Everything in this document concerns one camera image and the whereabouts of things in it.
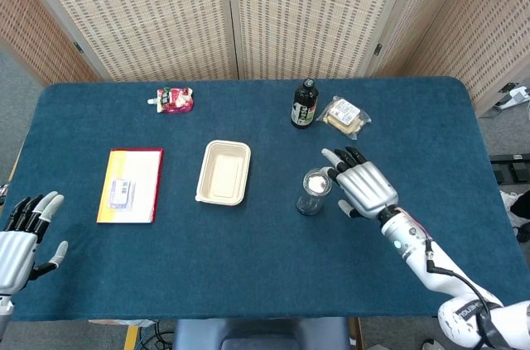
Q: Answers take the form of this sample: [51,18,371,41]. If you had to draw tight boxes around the blue tablecloth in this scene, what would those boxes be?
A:
[7,75,530,322]

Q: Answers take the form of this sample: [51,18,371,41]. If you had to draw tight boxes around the pink spouted drink pouch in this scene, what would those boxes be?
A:
[147,85,195,114]

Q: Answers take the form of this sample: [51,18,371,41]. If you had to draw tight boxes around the red cover notebook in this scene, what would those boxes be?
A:
[96,147,165,224]

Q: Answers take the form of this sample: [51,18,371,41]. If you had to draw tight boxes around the black floor pedal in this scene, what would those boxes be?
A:
[488,153,530,185]

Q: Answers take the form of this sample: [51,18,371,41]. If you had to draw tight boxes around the wrapped snack package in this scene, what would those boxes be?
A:
[316,95,373,136]

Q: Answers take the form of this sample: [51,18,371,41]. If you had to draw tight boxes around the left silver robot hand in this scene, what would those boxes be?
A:
[0,190,70,297]

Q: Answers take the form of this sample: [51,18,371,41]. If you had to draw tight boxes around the dark sauce bottle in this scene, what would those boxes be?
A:
[290,78,319,130]

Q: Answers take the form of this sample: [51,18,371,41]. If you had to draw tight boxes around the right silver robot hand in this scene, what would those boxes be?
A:
[321,146,399,220]

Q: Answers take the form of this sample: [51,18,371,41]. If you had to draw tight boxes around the woven folding screen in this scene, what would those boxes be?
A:
[0,0,530,116]

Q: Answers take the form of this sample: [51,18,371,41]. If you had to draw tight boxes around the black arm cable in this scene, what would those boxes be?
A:
[424,237,508,350]

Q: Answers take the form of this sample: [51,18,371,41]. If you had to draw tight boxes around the beige plastic food container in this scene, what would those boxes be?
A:
[195,139,253,207]

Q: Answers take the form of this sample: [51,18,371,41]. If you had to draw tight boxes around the clear glass jar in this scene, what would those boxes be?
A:
[295,167,335,216]

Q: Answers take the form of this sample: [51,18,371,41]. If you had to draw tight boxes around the clear plastic packet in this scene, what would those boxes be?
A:
[106,178,137,210]

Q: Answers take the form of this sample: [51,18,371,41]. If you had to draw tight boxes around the white shoe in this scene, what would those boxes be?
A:
[499,190,519,228]

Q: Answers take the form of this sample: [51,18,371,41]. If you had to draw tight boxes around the white power strip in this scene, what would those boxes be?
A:
[499,84,530,109]

